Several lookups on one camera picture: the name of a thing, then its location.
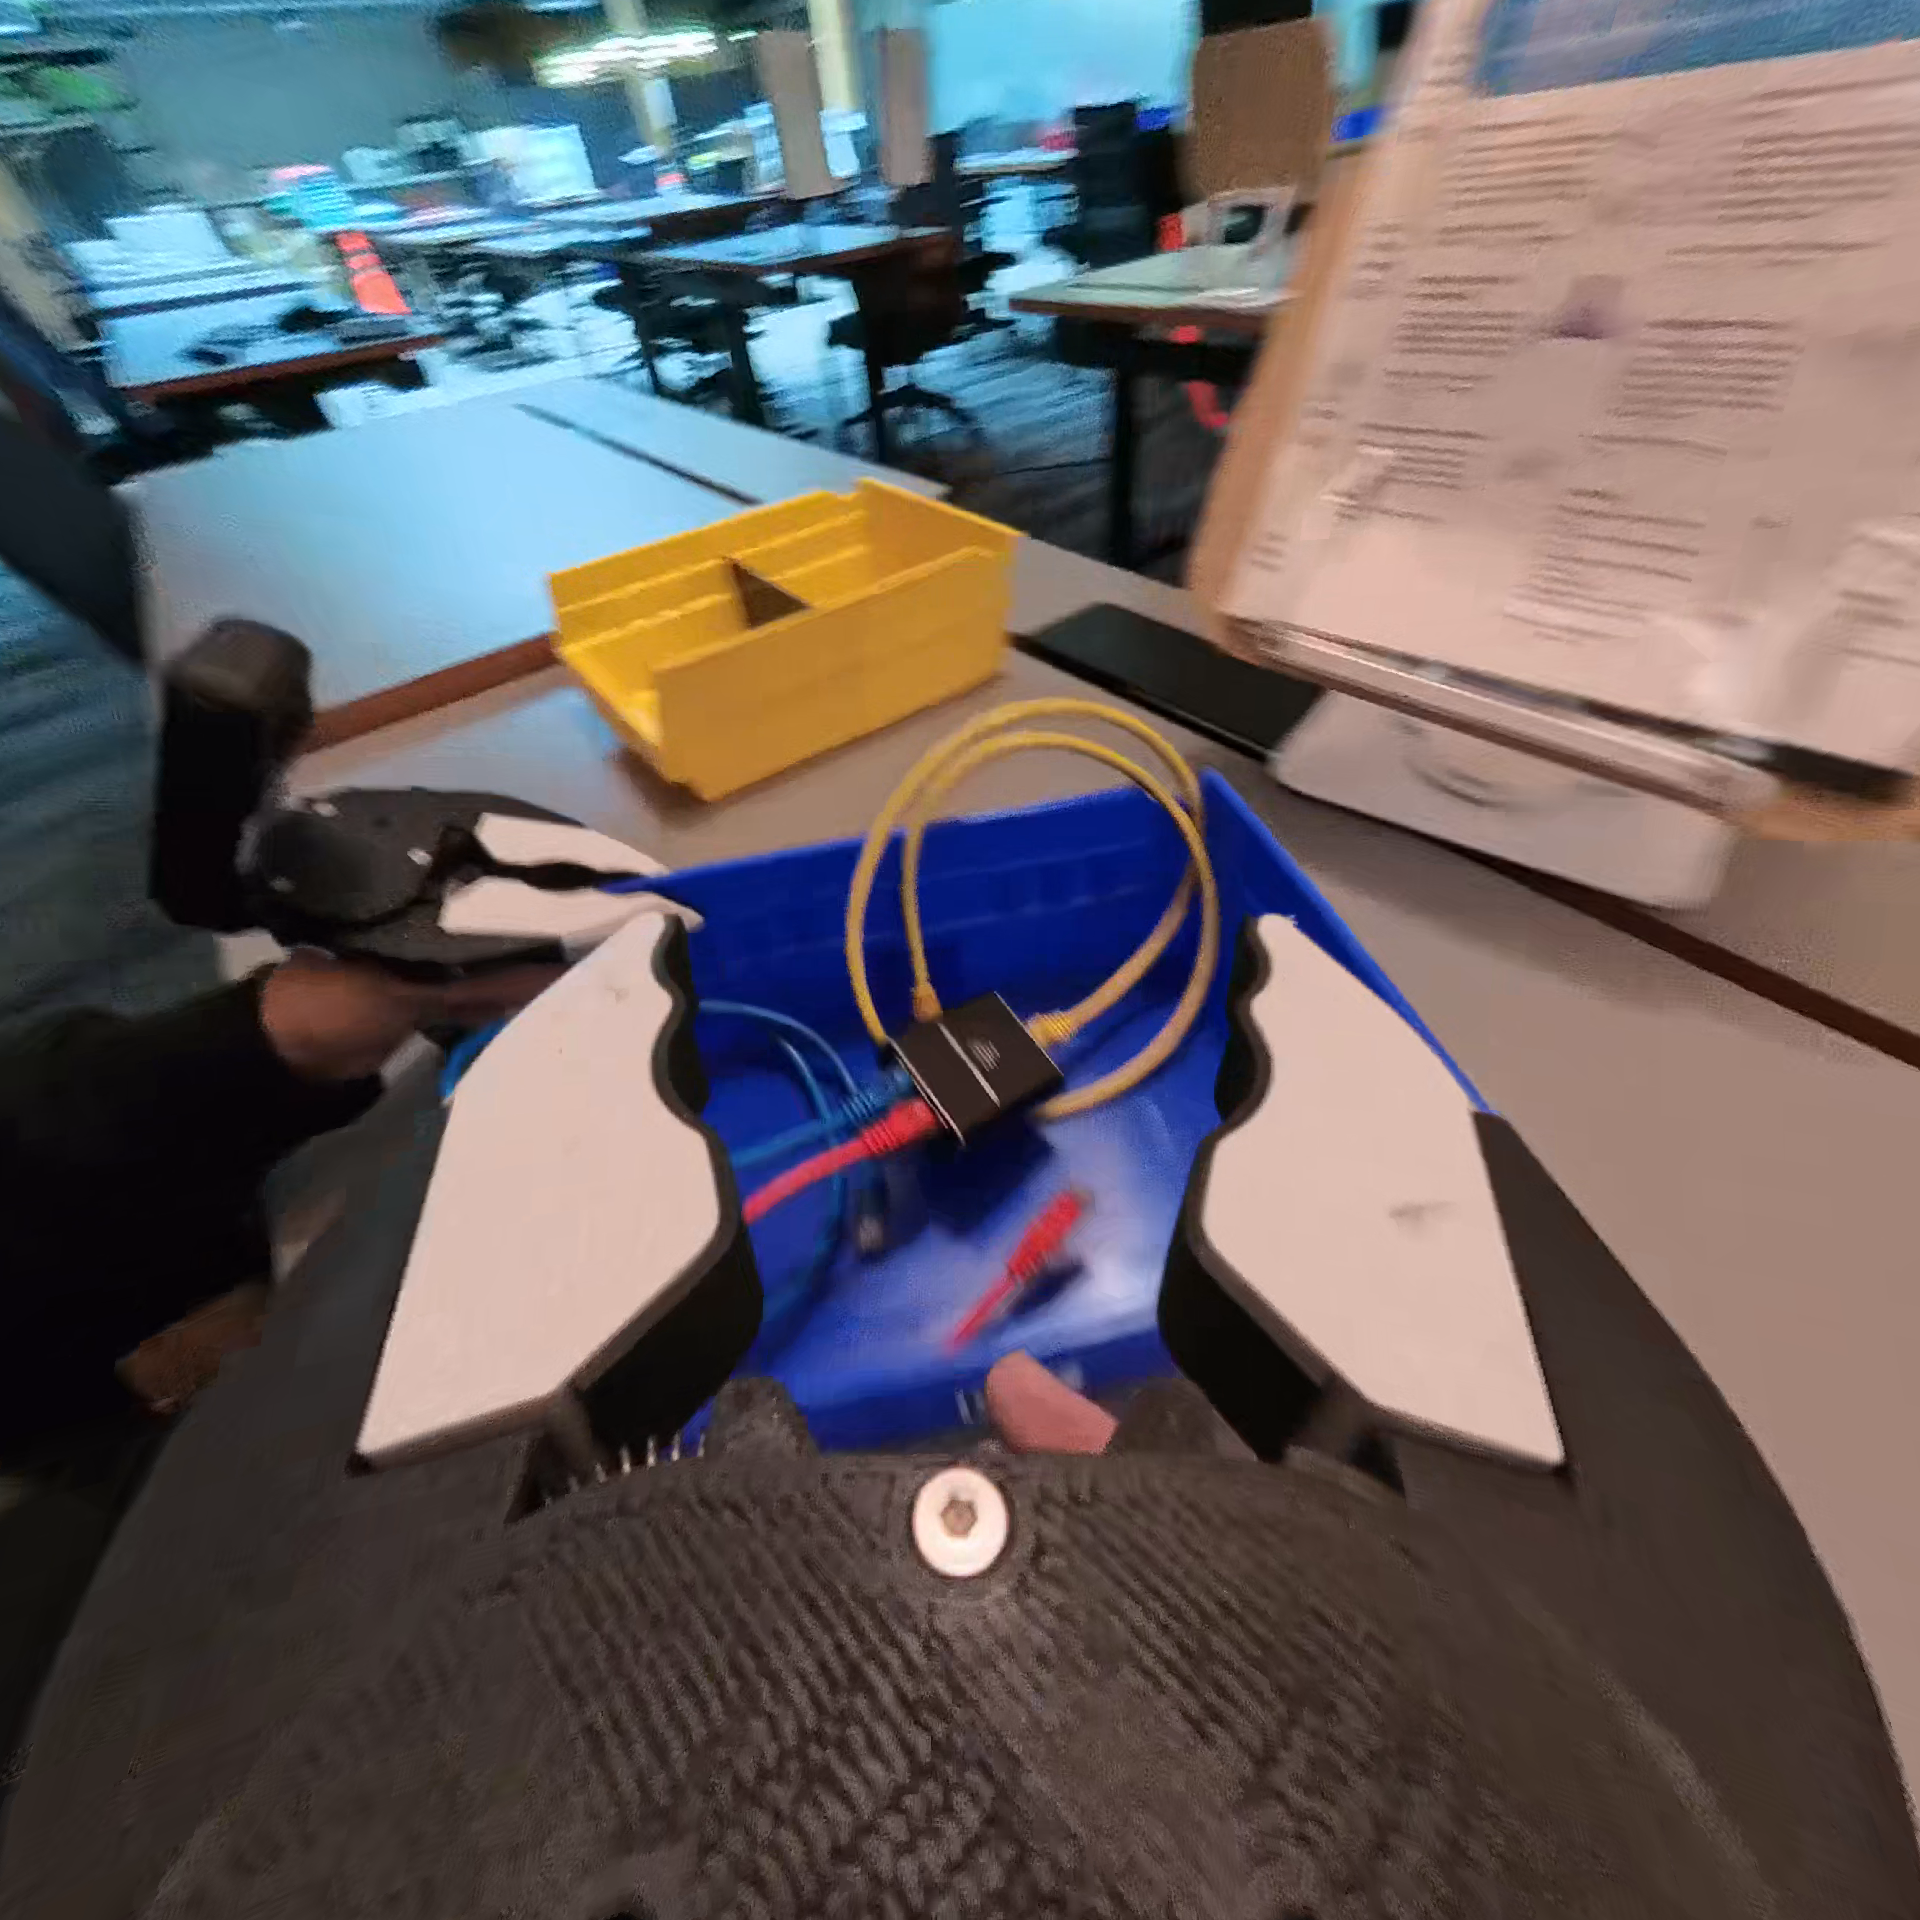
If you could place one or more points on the grey desk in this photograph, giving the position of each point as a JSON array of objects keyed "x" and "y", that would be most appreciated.
[
  {"x": 1652, "y": 1126},
  {"x": 377, "y": 510}
]

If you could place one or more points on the wooden document stand with sheets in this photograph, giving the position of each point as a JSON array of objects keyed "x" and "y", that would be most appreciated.
[{"x": 1577, "y": 375}]

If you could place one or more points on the person's right hand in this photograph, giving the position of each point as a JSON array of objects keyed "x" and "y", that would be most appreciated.
[{"x": 1051, "y": 1412}]

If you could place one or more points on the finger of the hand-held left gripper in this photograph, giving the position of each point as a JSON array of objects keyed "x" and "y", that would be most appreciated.
[
  {"x": 556, "y": 908},
  {"x": 564, "y": 844}
]

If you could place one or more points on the person's left hand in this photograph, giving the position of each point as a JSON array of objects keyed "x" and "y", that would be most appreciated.
[{"x": 361, "y": 1014}]

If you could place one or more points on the black network splitter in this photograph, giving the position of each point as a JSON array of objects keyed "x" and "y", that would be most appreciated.
[{"x": 985, "y": 1060}]

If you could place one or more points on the blue plastic bin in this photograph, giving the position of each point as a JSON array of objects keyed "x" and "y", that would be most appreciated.
[{"x": 1081, "y": 885}]

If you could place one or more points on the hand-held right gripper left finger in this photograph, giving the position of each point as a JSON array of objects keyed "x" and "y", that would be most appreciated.
[{"x": 556, "y": 1186}]

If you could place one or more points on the yellow plastic bin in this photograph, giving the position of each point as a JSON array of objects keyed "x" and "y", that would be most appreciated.
[{"x": 781, "y": 661}]

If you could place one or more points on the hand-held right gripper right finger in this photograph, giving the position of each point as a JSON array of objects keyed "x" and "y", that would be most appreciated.
[{"x": 1381, "y": 1200}]

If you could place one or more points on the black smartphone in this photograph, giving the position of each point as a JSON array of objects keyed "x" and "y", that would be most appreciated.
[{"x": 1156, "y": 668}]

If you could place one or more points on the black office chair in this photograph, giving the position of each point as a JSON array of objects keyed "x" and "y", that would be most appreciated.
[{"x": 915, "y": 301}]

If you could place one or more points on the white stand base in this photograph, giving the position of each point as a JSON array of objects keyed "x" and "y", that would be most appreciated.
[{"x": 1501, "y": 819}]

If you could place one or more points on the background wooden table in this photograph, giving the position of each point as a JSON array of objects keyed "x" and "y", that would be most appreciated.
[
  {"x": 254, "y": 347},
  {"x": 781, "y": 254},
  {"x": 1156, "y": 293}
]

